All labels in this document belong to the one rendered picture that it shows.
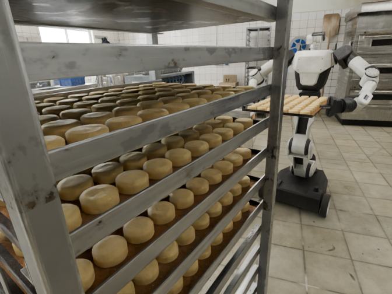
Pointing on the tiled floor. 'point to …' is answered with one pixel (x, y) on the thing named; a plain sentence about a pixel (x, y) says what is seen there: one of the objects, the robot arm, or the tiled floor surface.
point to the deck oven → (376, 16)
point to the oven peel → (330, 28)
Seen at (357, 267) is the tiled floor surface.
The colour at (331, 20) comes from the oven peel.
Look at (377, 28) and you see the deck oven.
